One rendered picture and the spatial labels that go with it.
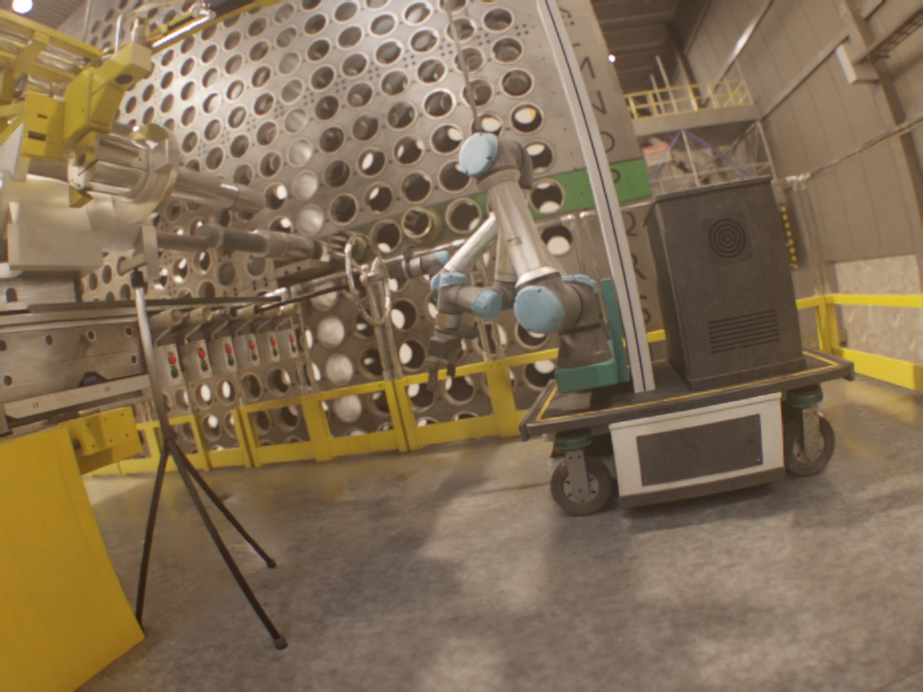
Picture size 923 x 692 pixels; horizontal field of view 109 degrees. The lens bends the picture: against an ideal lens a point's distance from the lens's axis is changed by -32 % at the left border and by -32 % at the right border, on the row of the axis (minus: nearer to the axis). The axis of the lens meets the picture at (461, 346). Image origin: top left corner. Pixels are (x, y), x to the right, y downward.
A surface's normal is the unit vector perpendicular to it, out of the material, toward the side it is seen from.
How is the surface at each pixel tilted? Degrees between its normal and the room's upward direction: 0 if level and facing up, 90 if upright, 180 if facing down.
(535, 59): 90
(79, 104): 90
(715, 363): 90
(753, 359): 90
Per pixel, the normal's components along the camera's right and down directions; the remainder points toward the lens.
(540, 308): -0.61, 0.30
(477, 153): -0.69, 0.05
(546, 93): -0.22, 0.10
